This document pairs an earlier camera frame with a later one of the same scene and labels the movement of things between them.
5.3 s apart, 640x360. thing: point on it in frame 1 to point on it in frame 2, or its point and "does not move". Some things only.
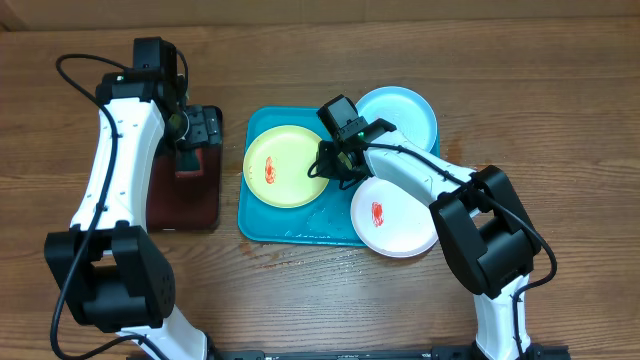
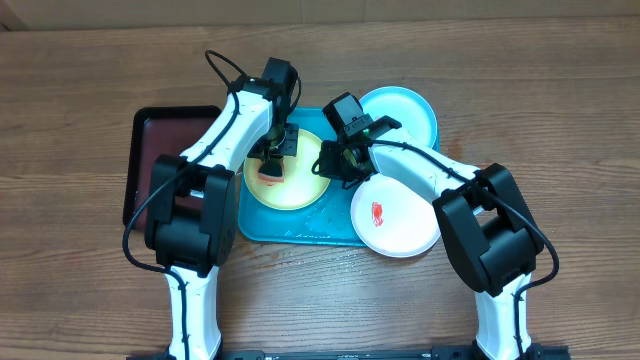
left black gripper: (208, 130) to (289, 149)
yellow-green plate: (276, 165) does not move
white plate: (391, 221) does not move
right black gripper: (335, 171) does not move
